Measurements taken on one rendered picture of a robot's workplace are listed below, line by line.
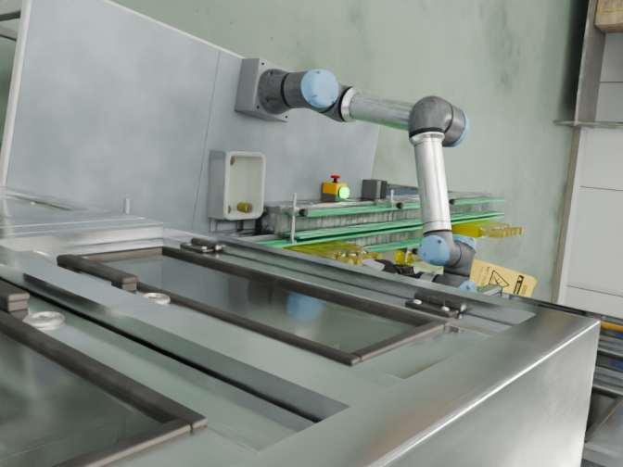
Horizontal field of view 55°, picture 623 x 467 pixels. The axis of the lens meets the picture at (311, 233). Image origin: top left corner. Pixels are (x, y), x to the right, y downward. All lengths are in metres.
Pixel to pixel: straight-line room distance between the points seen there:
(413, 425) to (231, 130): 1.76
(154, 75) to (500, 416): 1.58
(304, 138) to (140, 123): 0.74
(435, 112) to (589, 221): 6.17
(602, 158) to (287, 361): 7.35
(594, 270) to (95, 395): 7.50
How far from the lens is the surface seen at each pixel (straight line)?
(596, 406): 1.59
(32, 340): 0.57
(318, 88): 1.92
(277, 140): 2.24
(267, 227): 2.10
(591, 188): 7.76
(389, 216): 2.65
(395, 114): 1.88
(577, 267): 7.87
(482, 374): 0.48
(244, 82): 2.08
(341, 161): 2.54
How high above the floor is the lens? 2.28
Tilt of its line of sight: 39 degrees down
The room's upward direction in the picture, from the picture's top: 101 degrees clockwise
